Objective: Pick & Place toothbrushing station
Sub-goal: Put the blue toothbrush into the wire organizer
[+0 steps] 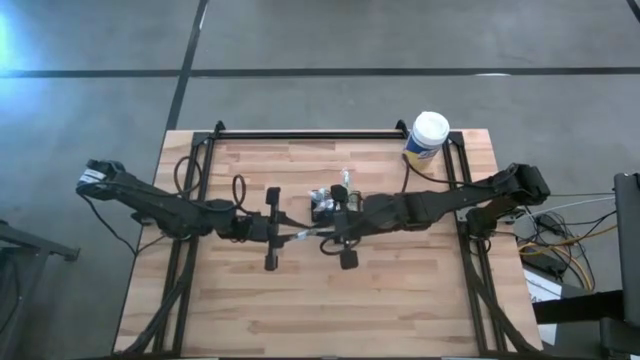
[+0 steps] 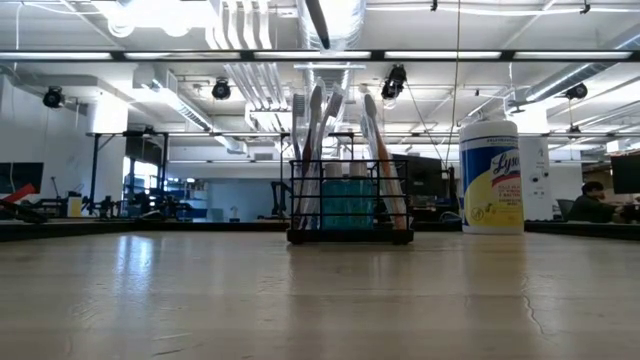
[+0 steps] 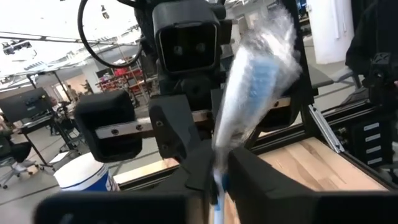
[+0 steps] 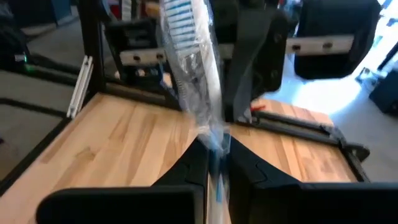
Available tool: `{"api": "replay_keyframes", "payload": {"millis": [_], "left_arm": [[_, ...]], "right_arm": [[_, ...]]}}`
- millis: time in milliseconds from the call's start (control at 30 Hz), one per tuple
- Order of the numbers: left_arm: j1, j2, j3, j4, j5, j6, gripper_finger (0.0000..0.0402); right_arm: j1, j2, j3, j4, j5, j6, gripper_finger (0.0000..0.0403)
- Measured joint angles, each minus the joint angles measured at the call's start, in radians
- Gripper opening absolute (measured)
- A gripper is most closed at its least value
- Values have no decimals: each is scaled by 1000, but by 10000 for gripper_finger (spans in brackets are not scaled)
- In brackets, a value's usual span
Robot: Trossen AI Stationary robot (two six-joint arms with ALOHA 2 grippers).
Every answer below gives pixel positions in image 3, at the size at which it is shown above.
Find white pillar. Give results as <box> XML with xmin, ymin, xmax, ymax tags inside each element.
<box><xmin>306</xmin><ymin>0</ymin><xmax>355</xmax><ymax>65</ymax></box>

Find red shelving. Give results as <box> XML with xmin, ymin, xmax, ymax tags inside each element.
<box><xmin>113</xmin><ymin>67</ymin><xmax>147</xmax><ymax>94</ymax></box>

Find person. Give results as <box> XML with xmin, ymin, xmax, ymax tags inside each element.
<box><xmin>0</xmin><ymin>113</ymin><xmax>32</xmax><ymax>172</ymax></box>
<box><xmin>81</xmin><ymin>79</ymin><xmax>94</xmax><ymax>96</ymax></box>

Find Lysol wipes canister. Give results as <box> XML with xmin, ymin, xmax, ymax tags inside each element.
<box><xmin>53</xmin><ymin>151</ymin><xmax>121</xmax><ymax>192</ymax></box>

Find black box with white labels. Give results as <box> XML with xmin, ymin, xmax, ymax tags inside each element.
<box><xmin>337</xmin><ymin>118</ymin><xmax>393</xmax><ymax>170</ymax></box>

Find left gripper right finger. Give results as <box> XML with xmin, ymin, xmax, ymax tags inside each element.
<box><xmin>228</xmin><ymin>146</ymin><xmax>398</xmax><ymax>224</ymax></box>

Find office chair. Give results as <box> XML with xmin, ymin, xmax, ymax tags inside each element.
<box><xmin>0</xmin><ymin>155</ymin><xmax>38</xmax><ymax>190</ymax></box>

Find black monitor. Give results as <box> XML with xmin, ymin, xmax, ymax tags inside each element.
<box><xmin>0</xmin><ymin>88</ymin><xmax>53</xmax><ymax>124</ymax></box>

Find grey desk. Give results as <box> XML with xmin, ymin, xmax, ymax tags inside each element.
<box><xmin>307</xmin><ymin>63</ymin><xmax>335</xmax><ymax>91</ymax></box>

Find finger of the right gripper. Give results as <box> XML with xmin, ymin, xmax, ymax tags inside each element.
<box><xmin>149</xmin><ymin>95</ymin><xmax>205</xmax><ymax>162</ymax></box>

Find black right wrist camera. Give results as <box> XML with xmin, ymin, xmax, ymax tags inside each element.
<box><xmin>152</xmin><ymin>0</ymin><xmax>222</xmax><ymax>76</ymax></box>

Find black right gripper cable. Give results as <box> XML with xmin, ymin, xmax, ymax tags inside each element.
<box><xmin>76</xmin><ymin>0</ymin><xmax>144</xmax><ymax>69</ymax></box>

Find black desk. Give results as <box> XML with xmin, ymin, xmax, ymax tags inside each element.
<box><xmin>18</xmin><ymin>113</ymin><xmax>83</xmax><ymax>170</ymax></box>

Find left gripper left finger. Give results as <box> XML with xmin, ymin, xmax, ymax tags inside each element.
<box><xmin>33</xmin><ymin>141</ymin><xmax>218</xmax><ymax>224</ymax></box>

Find blue toothbrush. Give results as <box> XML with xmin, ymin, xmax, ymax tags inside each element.
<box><xmin>211</xmin><ymin>5</ymin><xmax>304</xmax><ymax>224</ymax></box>

